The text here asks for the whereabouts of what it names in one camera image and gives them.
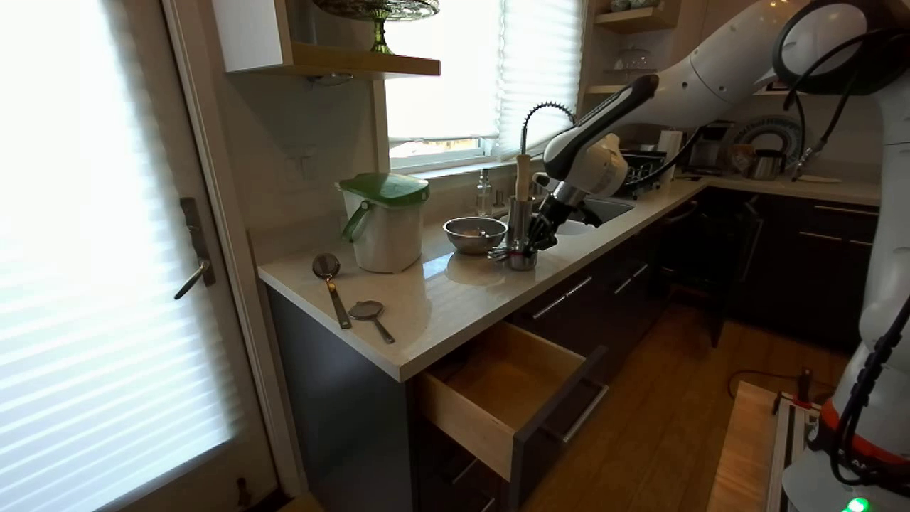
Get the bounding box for long metal cabinet handle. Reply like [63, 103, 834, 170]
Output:
[529, 272, 598, 325]
[608, 262, 653, 298]

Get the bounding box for wooden open wall shelves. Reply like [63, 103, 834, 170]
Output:
[582, 0, 684, 99]

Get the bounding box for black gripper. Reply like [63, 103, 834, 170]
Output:
[521, 181, 585, 259]

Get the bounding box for metal cylinder utensil holder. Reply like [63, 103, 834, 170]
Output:
[507, 187, 538, 257]

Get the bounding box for wooden spatula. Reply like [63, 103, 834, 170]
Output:
[511, 154, 532, 205]

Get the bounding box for open wooden drawer dark front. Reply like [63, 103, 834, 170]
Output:
[411, 321, 610, 512]

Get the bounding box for kitchen sink basin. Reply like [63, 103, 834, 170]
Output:
[566, 191, 640, 234]

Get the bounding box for kitchen window with blinds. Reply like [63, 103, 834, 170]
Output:
[380, 0, 589, 180]

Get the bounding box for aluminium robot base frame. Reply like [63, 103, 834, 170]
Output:
[765, 382, 910, 512]

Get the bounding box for small metal strainer spoon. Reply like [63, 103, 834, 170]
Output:
[347, 298, 399, 348]

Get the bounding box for dark metal door handle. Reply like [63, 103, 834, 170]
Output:
[170, 193, 219, 303]

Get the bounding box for dark kitchen base cabinet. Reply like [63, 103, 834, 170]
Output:
[264, 201, 672, 512]

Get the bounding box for black dish rack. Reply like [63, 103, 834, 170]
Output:
[620, 146, 672, 200]

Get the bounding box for metal mixing bowl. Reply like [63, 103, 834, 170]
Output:
[440, 214, 511, 259]

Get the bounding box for clear glass soap bottle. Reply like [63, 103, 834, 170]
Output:
[471, 166, 495, 220]

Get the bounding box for green glass cake stand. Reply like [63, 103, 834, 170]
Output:
[310, 0, 443, 57]

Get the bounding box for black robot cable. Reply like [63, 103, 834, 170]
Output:
[770, 0, 910, 491]

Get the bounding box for white door with blinds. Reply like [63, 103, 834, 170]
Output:
[0, 0, 310, 512]

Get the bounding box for white container green lid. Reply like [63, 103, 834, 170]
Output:
[335, 170, 433, 276]

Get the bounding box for wooden wall shelf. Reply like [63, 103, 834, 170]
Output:
[207, 0, 443, 80]

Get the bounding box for metal ladle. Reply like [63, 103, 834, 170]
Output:
[310, 251, 356, 333]

